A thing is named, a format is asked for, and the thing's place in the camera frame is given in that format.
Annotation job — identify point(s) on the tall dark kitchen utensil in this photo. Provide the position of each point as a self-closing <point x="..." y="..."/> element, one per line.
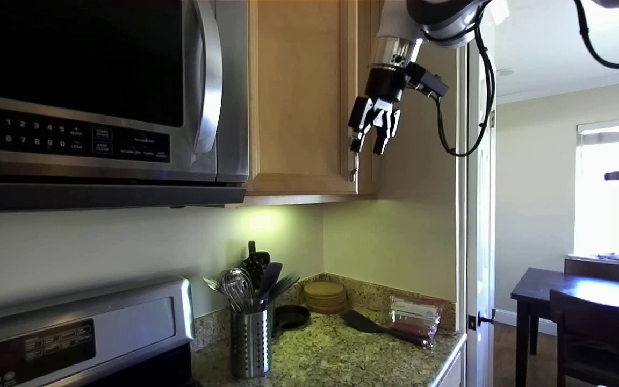
<point x="255" y="261"/>

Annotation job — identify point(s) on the stack of yellow round trivets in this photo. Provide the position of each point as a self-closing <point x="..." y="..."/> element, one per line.
<point x="323" y="295"/>

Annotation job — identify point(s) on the wooden wall cupboard body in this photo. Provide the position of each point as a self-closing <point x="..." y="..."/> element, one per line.
<point x="289" y="202"/>

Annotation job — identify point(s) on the dark wooden chair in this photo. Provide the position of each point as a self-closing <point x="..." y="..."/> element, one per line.
<point x="597" y="336"/>
<point x="603" y="269"/>

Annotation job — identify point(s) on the steel utensil holder cup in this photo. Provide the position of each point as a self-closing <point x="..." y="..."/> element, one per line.
<point x="251" y="345"/>

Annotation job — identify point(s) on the stainless steel microwave oven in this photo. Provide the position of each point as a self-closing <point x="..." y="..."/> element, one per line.
<point x="73" y="73"/>

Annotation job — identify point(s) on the bright window with blind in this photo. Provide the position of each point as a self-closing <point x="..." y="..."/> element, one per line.
<point x="612" y="207"/>

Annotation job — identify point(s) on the dark plastic kitchen utensil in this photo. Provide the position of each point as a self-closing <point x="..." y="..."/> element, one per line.
<point x="269" y="277"/>
<point x="285" y="290"/>

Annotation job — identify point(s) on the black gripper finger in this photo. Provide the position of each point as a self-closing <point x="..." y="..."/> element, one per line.
<point x="359" y="122"/>
<point x="387" y="125"/>

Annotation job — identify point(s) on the stainless steel gas stove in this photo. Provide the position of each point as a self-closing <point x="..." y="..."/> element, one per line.
<point x="109" y="331"/>

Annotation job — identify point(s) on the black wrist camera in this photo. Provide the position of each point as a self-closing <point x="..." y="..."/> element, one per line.
<point x="428" y="80"/>

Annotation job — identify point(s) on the light wooden cupboard door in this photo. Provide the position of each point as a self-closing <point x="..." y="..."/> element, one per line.
<point x="369" y="175"/>
<point x="300" y="94"/>

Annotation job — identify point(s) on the silver metal serving utensil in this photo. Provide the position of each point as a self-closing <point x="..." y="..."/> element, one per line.
<point x="238" y="291"/>

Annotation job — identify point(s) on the black flat spatula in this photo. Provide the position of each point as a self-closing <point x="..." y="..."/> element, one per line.
<point x="362" y="322"/>

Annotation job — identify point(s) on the clear plastic food package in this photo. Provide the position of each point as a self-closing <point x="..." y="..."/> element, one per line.
<point x="416" y="319"/>

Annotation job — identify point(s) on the dark wooden dining table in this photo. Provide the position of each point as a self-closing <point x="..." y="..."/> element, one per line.
<point x="539" y="288"/>

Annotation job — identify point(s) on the white door frame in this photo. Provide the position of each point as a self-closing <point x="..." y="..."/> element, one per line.
<point x="476" y="251"/>

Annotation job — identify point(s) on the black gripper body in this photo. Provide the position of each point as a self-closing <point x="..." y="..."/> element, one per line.
<point x="386" y="88"/>

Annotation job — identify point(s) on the small black bowl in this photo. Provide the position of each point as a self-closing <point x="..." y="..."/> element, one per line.
<point x="291" y="317"/>

